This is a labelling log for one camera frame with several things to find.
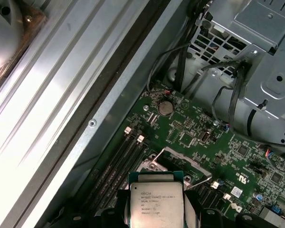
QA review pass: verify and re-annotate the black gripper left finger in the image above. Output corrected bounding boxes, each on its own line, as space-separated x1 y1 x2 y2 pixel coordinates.
52 189 131 228

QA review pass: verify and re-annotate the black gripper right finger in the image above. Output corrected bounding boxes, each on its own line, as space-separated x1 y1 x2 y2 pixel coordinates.
184 190 275 228

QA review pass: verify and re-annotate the silver cpu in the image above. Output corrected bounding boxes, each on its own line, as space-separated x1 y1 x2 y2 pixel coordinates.
128 170 189 228

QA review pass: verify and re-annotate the metal socket cover frame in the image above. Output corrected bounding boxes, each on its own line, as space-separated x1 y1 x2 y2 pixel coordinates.
154 146 214 190

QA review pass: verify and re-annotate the black ram slot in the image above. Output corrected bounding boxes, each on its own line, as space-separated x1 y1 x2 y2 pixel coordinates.
91 125 133 209
102 134 148 214

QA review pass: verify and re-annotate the cpu socket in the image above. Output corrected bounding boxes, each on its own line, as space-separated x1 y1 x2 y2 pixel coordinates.
137 152 212 190

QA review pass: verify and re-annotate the green motherboard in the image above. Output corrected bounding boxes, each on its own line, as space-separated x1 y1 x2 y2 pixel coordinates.
85 82 285 228

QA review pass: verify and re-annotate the round coin battery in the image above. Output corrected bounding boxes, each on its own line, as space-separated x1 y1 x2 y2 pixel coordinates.
158 100 174 117

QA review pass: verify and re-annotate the black open pc case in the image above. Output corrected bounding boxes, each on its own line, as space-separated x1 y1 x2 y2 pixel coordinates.
7 0 285 228

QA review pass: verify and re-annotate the metal drive cage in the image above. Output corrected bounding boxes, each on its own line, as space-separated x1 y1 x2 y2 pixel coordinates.
185 0 285 143

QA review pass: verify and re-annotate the thick black cable bundle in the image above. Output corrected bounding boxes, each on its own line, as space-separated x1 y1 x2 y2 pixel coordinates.
212 60 254 135

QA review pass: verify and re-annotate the thin black wire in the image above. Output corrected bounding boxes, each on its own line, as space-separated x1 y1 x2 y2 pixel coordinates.
147 44 193 93

